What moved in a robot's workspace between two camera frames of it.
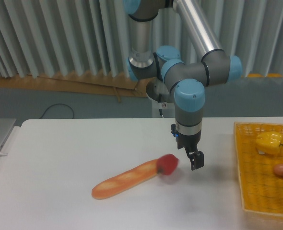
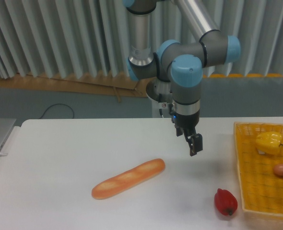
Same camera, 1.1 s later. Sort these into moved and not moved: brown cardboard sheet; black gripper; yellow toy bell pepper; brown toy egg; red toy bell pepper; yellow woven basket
Moved: red toy bell pepper; black gripper
Not moved: brown toy egg; yellow woven basket; brown cardboard sheet; yellow toy bell pepper
